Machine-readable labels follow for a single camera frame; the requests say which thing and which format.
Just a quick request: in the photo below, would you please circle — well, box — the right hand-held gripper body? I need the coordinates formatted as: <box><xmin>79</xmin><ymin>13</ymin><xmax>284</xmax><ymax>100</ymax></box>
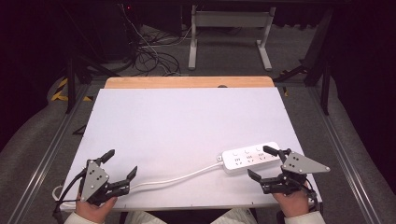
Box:
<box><xmin>279</xmin><ymin>150</ymin><xmax>332</xmax><ymax>196</ymax></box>

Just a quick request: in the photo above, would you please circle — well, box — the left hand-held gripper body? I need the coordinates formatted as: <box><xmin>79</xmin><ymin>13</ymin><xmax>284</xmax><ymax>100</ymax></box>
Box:
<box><xmin>78</xmin><ymin>159</ymin><xmax>131</xmax><ymax>207</ymax></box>

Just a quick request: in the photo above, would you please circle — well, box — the white power strip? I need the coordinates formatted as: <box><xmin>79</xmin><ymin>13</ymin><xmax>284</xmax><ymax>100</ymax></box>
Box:
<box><xmin>217</xmin><ymin>141</ymin><xmax>283</xmax><ymax>175</ymax></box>

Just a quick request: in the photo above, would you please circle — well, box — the white power strip cable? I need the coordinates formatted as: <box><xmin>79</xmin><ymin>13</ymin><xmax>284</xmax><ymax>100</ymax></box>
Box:
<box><xmin>51</xmin><ymin>161</ymin><xmax>225</xmax><ymax>208</ymax></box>

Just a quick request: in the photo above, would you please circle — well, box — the person's left hand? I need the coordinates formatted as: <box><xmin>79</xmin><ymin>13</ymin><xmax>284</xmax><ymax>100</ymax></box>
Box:
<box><xmin>76</xmin><ymin>196</ymin><xmax>119</xmax><ymax>223</ymax></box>

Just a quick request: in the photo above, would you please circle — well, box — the person's right hand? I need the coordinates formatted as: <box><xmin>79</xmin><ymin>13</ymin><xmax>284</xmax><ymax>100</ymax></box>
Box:
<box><xmin>272</xmin><ymin>189</ymin><xmax>311</xmax><ymax>219</ymax></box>

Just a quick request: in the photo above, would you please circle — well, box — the person's right leg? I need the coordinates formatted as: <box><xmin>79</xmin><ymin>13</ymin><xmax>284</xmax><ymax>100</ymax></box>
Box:
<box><xmin>210</xmin><ymin>207</ymin><xmax>259</xmax><ymax>224</ymax></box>

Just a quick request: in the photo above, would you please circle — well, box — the white table board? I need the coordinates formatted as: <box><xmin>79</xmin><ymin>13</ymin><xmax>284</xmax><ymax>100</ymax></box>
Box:
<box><xmin>59</xmin><ymin>87</ymin><xmax>322</xmax><ymax>213</ymax></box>

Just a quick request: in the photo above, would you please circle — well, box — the yellow black hazard tape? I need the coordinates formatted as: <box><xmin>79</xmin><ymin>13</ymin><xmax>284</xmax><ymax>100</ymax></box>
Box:
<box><xmin>50</xmin><ymin>77</ymin><xmax>94</xmax><ymax>103</ymax></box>

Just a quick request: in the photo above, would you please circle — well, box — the black metal stand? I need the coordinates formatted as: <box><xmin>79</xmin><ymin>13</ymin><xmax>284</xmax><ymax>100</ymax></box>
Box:
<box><xmin>274</xmin><ymin>6</ymin><xmax>335</xmax><ymax>117</ymax></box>
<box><xmin>62</xmin><ymin>54</ymin><xmax>121</xmax><ymax>115</ymax></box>

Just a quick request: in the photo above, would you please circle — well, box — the wooden table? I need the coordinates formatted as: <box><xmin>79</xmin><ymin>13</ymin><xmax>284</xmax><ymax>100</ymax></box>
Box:
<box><xmin>104</xmin><ymin>76</ymin><xmax>276</xmax><ymax>90</ymax></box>

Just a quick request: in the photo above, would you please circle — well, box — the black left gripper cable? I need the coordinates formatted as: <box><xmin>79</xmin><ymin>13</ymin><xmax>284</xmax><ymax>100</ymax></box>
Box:
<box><xmin>51</xmin><ymin>167</ymin><xmax>89</xmax><ymax>224</ymax></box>

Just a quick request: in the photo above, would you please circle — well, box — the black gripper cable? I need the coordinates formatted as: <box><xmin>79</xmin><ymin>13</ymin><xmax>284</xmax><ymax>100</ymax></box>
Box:
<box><xmin>304</xmin><ymin>178</ymin><xmax>323</xmax><ymax>214</ymax></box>
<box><xmin>51</xmin><ymin>167</ymin><xmax>89</xmax><ymax>224</ymax></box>

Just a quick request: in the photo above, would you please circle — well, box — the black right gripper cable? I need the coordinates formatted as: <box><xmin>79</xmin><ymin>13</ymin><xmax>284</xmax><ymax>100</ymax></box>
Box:
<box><xmin>304</xmin><ymin>178</ymin><xmax>323</xmax><ymax>214</ymax></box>

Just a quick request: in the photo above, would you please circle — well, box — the aluminium floor rail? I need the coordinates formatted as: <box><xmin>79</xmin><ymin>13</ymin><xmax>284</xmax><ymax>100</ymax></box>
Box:
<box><xmin>306</xmin><ymin>86</ymin><xmax>383</xmax><ymax>224</ymax></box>
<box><xmin>7</xmin><ymin>83</ymin><xmax>92</xmax><ymax>224</ymax></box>

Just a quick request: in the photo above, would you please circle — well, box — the bundle of floor cables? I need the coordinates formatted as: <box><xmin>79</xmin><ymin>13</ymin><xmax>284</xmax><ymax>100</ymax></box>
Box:
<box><xmin>118</xmin><ymin>3</ymin><xmax>191</xmax><ymax>77</ymax></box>

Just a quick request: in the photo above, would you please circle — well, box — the white metal desk frame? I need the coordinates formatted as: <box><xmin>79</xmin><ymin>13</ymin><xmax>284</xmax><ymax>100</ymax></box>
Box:
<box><xmin>188</xmin><ymin>4</ymin><xmax>277</xmax><ymax>72</ymax></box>

